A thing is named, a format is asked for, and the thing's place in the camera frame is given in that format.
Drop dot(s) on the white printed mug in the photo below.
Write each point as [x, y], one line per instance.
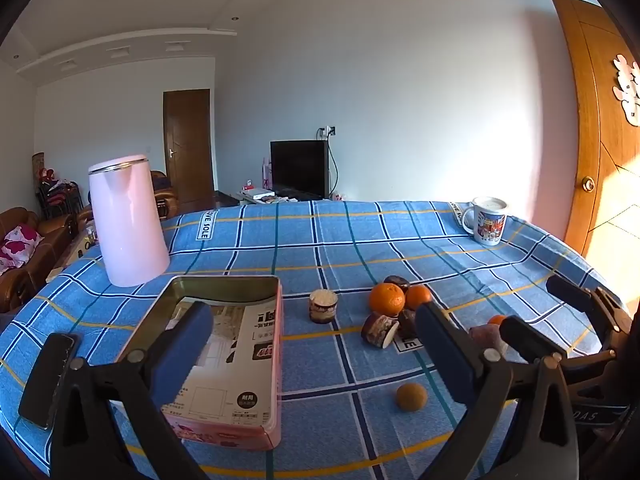
[487, 227]

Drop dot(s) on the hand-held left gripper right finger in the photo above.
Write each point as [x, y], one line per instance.
[445, 355]

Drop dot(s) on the brown round fruit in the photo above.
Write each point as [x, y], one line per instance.
[411, 397]

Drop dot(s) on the pink electric kettle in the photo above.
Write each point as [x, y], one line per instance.
[130, 220]

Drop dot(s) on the large orange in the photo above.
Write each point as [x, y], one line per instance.
[387, 300]

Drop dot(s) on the coffee table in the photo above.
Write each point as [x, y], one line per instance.
[75, 252]

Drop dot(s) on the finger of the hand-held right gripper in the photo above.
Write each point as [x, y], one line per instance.
[570, 292]
[525, 337]

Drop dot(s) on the pink floral pillow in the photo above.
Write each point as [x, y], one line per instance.
[17, 245]

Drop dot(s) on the white flat box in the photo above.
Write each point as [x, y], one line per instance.
[257, 193]

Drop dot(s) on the wall socket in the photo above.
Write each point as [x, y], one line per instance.
[328, 131]

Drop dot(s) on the blue plaid tablecloth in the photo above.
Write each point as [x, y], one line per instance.
[310, 240]

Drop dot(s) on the pink tin box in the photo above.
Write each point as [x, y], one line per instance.
[250, 340]

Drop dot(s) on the dark brown door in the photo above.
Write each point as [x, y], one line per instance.
[189, 150]

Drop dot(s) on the white door decoration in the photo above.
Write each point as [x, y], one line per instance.
[631, 87]

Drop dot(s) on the low television stand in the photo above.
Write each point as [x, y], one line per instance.
[290, 197]

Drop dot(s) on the small orange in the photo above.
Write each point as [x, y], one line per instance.
[497, 319]
[417, 297]

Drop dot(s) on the stacked chairs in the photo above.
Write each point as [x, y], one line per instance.
[57, 192]

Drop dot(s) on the brass door knob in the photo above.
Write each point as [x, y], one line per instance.
[587, 183]

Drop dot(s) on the brown leather sofa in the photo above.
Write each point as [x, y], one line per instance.
[45, 240]

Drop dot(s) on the orange wooden door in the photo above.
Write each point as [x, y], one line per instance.
[600, 135]

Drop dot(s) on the black smartphone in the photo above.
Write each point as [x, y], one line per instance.
[47, 380]

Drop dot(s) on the black television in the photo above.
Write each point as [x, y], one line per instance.
[299, 169]

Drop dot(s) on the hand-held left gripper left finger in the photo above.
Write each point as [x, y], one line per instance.
[185, 345]

